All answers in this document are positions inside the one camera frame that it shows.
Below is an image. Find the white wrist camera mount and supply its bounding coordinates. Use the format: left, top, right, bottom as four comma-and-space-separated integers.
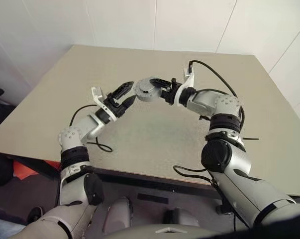
176, 65, 196, 107
91, 86, 115, 122

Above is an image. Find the silver motor end cap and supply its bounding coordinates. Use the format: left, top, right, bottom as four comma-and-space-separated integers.
136, 77, 158, 94

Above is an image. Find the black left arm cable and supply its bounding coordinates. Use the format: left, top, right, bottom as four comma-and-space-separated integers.
69, 104, 113, 153

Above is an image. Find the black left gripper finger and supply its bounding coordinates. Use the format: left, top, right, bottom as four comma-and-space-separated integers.
119, 95, 136, 112
111, 80, 135, 99

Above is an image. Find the blue jeans leg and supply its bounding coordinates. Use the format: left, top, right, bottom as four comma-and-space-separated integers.
0, 219, 27, 239

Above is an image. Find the silver robot leg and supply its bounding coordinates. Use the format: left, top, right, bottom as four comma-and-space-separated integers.
102, 196, 133, 235
163, 208, 200, 228

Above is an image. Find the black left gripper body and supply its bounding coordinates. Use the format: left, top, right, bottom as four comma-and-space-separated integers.
103, 92, 127, 118

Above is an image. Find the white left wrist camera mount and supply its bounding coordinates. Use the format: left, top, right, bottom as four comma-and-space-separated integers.
91, 86, 115, 122

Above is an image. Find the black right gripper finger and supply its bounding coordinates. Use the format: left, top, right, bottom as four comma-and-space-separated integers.
149, 77, 172, 91

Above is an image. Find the black table frame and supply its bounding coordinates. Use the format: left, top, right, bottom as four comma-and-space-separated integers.
90, 166, 234, 215

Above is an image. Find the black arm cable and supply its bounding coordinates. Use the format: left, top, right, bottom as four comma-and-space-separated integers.
173, 59, 250, 231
69, 104, 113, 153

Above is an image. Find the silver right robot leg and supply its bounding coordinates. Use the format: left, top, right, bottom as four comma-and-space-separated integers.
163, 208, 200, 228

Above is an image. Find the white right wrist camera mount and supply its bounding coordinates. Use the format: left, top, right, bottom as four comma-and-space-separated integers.
176, 65, 196, 107

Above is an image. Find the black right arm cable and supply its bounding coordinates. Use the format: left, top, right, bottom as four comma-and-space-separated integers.
173, 59, 250, 231

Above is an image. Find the orange sheet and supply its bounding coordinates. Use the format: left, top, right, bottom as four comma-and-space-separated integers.
12, 159, 62, 180

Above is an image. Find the silver left robot leg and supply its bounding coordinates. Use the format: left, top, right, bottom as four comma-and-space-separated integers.
102, 196, 133, 235

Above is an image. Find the silver robot torso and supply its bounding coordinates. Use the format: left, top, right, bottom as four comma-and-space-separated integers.
104, 223, 215, 239

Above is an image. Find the black shoe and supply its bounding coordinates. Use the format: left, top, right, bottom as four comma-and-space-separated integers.
27, 206, 44, 224

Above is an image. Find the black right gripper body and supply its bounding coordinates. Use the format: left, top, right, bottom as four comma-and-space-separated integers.
161, 77, 183, 105

